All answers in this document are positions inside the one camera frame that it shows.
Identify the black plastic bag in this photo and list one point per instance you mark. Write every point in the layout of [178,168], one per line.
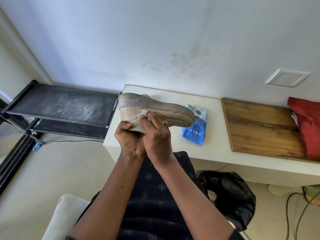
[230,194]

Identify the green and orange shoe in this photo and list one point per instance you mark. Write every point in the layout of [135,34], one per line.
[313,194]

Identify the white slipper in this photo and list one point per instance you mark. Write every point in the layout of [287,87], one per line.
[283,189]

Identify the dark patterned garment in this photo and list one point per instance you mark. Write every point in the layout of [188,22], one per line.
[152,202]

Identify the person's left hand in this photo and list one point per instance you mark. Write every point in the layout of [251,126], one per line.
[128,141]

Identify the person's left forearm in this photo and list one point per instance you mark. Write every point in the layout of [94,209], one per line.
[110,194]

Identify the blue scrap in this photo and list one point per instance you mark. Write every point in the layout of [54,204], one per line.
[37,147]

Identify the person's left thumb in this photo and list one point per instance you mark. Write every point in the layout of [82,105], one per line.
[126,124]

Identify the white wall switch plate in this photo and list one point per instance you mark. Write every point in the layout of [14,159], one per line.
[287,77]

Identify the beige and pink shoe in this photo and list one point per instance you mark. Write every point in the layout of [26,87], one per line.
[162,109]

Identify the person's right forearm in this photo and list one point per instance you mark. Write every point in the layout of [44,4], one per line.
[190,197]

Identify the blue wet wipes packet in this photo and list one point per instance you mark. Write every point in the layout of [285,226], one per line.
[196,131]

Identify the person's right hand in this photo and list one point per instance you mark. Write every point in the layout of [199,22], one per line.
[157,137]

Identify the person's right fingers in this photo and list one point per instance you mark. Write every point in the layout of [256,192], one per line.
[156,119]

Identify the red cloth bag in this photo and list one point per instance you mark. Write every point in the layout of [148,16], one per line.
[310,127]

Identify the wooden board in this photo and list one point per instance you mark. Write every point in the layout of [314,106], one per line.
[262,127]

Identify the black shoe rack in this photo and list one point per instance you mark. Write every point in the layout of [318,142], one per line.
[62,104]

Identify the white seat cushion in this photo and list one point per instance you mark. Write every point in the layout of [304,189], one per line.
[62,214]

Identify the white wet wipe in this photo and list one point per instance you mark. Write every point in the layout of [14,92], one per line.
[144,112]

